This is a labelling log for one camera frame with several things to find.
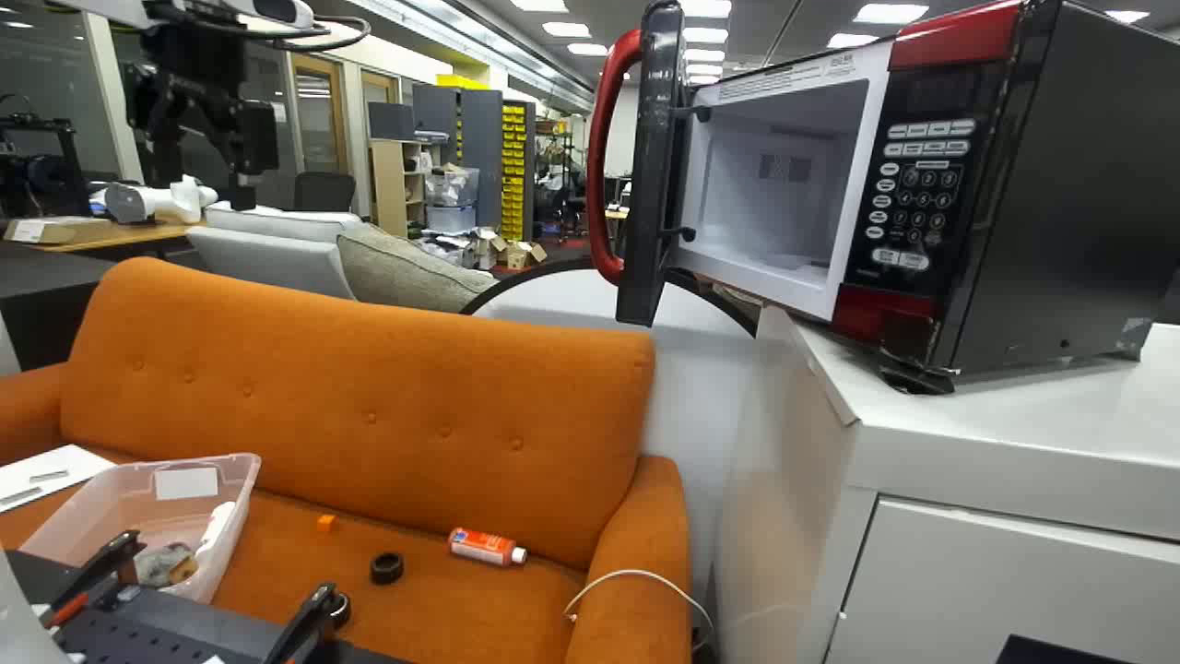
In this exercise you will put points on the orange glue tube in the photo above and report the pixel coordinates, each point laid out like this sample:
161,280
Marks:
480,546

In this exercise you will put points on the white side panel unit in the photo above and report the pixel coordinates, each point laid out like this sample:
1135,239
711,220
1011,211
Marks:
703,417

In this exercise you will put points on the orange fabric sofa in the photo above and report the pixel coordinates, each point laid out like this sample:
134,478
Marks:
370,408

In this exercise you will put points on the black and red microwave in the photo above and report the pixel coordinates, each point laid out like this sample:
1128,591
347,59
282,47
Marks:
1055,184

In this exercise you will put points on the white objects on desk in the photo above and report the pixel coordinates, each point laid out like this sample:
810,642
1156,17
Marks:
151,200

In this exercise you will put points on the ceiling light panel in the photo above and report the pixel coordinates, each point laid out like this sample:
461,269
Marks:
566,28
888,14
854,38
704,34

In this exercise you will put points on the small orange block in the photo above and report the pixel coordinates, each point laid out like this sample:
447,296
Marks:
324,520

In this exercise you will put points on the clear plastic storage box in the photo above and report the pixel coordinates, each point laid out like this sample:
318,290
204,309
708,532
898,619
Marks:
113,512

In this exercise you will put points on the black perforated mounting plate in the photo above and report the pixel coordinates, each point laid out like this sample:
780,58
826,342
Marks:
161,631

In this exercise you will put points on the wooden desk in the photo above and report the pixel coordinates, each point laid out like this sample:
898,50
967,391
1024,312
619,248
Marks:
98,235

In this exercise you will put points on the yellow and black sign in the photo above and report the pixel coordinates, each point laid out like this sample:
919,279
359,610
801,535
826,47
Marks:
515,167

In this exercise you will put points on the grey fabric cushion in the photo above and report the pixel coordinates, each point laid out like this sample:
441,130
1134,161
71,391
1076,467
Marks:
408,269

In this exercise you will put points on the black camera rig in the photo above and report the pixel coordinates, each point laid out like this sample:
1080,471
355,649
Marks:
204,87

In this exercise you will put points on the white paper sheet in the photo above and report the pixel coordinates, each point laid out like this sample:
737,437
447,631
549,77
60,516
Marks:
49,472

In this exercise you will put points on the light grey upholstered seat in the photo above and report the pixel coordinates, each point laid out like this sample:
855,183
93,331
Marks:
263,261

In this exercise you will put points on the white cabinet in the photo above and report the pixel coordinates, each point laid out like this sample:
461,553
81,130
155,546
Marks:
1006,444

